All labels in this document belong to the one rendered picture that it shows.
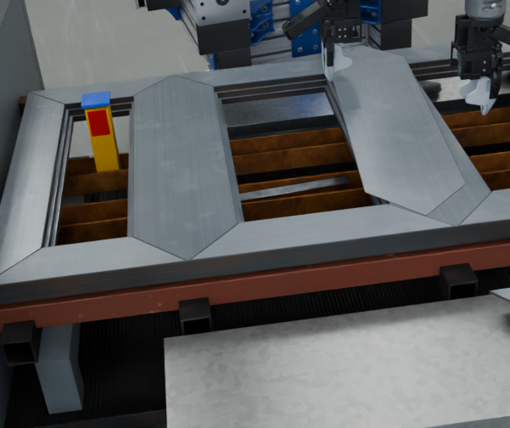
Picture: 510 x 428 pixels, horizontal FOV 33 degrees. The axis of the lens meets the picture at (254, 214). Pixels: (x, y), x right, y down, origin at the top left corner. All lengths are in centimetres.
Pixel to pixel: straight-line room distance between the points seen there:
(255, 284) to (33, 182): 50
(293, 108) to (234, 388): 107
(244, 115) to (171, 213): 73
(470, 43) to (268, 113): 68
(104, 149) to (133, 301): 57
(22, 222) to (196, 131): 42
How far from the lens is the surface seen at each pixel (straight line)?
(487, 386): 132
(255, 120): 218
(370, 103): 184
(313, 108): 222
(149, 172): 165
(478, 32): 171
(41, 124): 191
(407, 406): 128
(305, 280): 144
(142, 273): 141
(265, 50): 237
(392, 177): 157
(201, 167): 164
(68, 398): 160
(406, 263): 147
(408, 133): 172
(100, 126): 190
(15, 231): 155
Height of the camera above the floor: 167
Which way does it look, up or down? 33 degrees down
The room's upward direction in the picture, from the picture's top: 5 degrees counter-clockwise
